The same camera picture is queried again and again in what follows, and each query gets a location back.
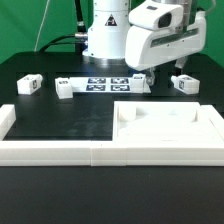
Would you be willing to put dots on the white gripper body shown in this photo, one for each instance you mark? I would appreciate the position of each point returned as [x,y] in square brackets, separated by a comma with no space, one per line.
[162,31]

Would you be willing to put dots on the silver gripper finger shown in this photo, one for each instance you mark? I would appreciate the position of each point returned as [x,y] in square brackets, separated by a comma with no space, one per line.
[179,65]
[150,76]

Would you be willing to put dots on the white square table top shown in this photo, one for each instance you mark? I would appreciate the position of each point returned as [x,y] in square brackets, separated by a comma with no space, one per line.
[169,122]

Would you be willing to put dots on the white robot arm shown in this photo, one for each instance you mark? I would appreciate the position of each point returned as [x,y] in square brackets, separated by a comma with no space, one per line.
[108,32]

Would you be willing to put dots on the white marker tag sheet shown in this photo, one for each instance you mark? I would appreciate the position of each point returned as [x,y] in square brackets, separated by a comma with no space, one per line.
[104,85]

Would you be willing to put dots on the white U-shaped fence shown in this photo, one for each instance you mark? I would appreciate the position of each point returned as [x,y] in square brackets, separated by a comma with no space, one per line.
[101,153]

